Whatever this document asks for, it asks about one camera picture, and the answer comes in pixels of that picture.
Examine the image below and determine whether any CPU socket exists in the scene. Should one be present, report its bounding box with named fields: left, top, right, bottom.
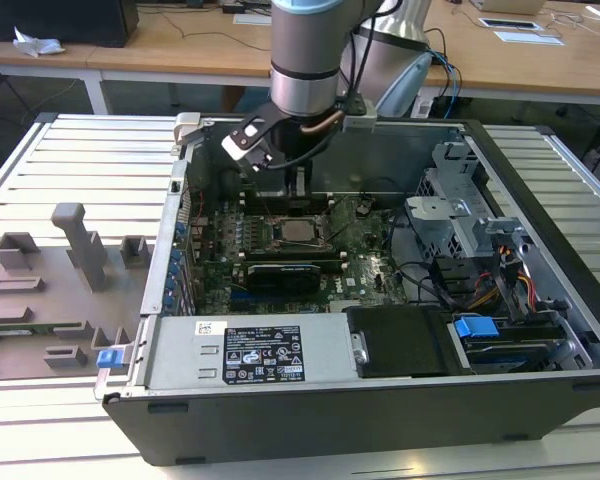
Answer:
left=268, top=214, right=334, bottom=251

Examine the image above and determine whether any crumpled white paper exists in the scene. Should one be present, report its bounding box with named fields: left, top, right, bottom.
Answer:
left=12, top=26, right=67, bottom=57

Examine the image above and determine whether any silver power supply unit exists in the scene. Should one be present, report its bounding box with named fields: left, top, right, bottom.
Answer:
left=144, top=314, right=359, bottom=391

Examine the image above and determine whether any black camera cable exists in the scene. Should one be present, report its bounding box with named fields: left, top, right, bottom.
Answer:
left=267, top=14, right=382, bottom=172

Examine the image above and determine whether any grey metal bracket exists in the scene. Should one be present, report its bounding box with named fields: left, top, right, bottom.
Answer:
left=472, top=216, right=527, bottom=252

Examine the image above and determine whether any black looped wire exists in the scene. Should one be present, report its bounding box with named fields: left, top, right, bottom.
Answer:
left=386, top=209, right=457, bottom=307

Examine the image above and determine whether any green motherboard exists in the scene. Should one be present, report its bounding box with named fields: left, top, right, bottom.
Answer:
left=187, top=197, right=411, bottom=316

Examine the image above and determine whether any orange yellow red wire bundle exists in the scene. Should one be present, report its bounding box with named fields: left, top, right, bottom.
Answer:
left=473, top=269, right=540, bottom=312

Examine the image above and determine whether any grey parts rack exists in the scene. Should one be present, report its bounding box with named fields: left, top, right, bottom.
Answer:
left=0, top=202, right=156, bottom=382

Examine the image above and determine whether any blue case latch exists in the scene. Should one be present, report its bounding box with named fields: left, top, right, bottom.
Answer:
left=95, top=348, right=122, bottom=372

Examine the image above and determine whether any white framed tablet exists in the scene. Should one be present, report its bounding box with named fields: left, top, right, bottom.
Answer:
left=477, top=16, right=544, bottom=32

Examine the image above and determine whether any silver metal drive cage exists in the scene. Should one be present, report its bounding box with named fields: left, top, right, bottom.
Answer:
left=404, top=142, right=497, bottom=261

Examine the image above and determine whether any wooden desk with papers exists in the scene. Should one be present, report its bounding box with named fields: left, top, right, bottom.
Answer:
left=422, top=0, right=600, bottom=107

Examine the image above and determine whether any light grey case handle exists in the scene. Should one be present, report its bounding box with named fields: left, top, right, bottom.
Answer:
left=173, top=112, right=204, bottom=147

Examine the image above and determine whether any black drive bay cover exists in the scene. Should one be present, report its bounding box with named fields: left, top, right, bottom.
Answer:
left=344, top=305, right=457, bottom=379

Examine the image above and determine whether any blue cable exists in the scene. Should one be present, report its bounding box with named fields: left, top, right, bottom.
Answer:
left=428, top=48, right=464, bottom=102

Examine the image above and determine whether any metal socket cover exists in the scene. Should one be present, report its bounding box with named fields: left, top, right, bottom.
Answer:
left=323, top=199, right=362, bottom=238

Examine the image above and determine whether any black power supply label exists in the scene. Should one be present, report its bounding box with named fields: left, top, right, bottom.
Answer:
left=223, top=324, right=307, bottom=385

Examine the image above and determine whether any long wooden desk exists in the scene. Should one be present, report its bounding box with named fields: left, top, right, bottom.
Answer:
left=0, top=0, right=276, bottom=116

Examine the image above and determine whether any white paper sheet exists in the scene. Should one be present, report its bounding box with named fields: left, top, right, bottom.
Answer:
left=494, top=30, right=567, bottom=48

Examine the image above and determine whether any beige laptop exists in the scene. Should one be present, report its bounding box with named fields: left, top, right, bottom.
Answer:
left=469, top=0, right=549, bottom=16

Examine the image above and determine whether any large black box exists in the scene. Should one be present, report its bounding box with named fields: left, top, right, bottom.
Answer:
left=0, top=0, right=140, bottom=49

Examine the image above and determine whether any black PC case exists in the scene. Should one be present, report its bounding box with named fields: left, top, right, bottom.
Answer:
left=93, top=112, right=600, bottom=469

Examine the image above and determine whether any silver CPU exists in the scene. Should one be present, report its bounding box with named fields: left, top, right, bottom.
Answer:
left=281, top=219, right=319, bottom=242

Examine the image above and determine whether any black graphics card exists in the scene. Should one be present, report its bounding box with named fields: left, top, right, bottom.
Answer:
left=246, top=263, right=323, bottom=302

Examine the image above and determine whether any black RAM stick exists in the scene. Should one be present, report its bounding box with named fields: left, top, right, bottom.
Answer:
left=244, top=197, right=330, bottom=214
left=242, top=250, right=349, bottom=274

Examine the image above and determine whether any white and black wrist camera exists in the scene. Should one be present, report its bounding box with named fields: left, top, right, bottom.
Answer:
left=220, top=112, right=282, bottom=174

